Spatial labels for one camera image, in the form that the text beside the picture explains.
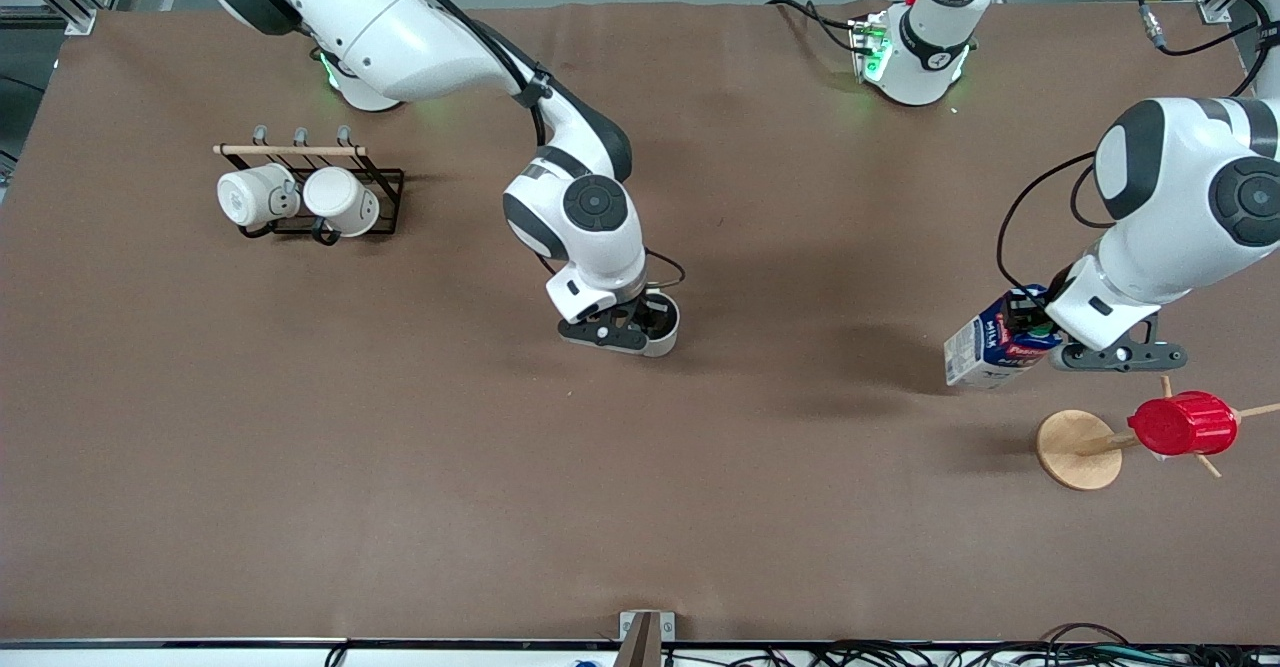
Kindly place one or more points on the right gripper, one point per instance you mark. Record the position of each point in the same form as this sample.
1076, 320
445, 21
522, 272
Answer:
655, 315

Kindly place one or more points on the plain white mug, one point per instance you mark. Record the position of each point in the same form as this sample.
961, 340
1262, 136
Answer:
345, 202

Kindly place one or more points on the brown table cover sheet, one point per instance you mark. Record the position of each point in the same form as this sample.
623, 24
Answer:
640, 497

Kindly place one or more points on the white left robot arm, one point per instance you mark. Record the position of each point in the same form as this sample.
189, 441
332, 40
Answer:
1180, 217

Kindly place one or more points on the metal bracket with brown bar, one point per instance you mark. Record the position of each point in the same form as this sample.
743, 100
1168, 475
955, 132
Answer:
645, 637

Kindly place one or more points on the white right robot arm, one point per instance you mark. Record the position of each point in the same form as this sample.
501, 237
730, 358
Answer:
400, 27

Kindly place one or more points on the blue white milk carton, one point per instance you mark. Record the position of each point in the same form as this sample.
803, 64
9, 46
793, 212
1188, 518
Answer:
985, 357

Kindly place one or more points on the red ribbed plastic cup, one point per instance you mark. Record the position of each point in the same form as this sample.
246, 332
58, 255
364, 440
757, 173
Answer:
1185, 425

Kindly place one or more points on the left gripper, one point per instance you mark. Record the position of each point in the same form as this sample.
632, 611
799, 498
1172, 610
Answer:
1030, 313

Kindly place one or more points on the wooden mug tree stand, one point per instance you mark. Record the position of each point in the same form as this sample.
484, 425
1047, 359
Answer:
1078, 450

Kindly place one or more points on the grey ceramic mug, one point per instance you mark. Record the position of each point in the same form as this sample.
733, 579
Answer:
668, 339

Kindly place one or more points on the white mug with face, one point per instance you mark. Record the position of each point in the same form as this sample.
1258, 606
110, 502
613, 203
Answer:
250, 197

